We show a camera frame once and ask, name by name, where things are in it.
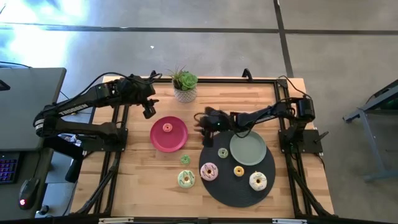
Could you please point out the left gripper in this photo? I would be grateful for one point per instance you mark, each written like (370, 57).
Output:
(136, 88)

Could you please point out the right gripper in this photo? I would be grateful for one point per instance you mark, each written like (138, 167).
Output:
(217, 121)

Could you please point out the large pink drizzled donut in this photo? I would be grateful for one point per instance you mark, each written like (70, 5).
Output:
(203, 174)

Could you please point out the large green drizzled donut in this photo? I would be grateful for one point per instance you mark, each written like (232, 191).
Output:
(181, 182)

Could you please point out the large white sprinkled donut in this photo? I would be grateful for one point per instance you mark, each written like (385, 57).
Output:
(253, 184)

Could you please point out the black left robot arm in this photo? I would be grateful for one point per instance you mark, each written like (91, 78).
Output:
(77, 107)

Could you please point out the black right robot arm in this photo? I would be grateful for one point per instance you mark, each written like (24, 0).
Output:
(264, 115)

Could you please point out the small pale green donut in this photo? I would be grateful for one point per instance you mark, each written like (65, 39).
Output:
(220, 150)

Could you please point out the small pink donut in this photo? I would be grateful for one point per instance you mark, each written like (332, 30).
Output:
(165, 125)

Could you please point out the small dark green donut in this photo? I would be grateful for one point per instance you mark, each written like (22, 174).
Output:
(183, 157)

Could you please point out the pink round plate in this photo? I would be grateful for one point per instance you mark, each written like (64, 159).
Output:
(171, 141)

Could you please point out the small yellow donut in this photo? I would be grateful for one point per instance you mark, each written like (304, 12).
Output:
(236, 168)

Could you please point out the succulent in white patterned pot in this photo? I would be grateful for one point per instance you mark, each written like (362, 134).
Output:
(185, 88)

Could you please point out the sage green round plate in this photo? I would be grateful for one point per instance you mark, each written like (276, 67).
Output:
(248, 149)

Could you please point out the black round woven placemat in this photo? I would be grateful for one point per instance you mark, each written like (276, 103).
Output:
(230, 189)

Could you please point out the black computer mouse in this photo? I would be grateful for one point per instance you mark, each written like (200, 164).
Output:
(28, 193)

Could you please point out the backlit keyboard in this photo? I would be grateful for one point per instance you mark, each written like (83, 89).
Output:
(7, 168)

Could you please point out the grey metal side table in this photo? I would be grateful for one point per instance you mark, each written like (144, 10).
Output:
(363, 112)

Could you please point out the black aluminium table frame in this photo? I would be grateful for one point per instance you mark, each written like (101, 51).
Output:
(217, 81)

